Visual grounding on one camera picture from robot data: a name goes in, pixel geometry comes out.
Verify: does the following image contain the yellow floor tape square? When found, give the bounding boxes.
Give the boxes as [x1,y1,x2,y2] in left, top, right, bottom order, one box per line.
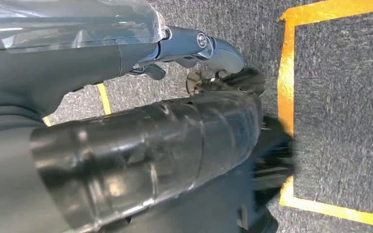
[276,0,373,230]
[42,83,113,127]

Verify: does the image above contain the black robot leg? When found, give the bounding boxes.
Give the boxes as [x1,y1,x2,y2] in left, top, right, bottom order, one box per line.
[102,67,295,233]

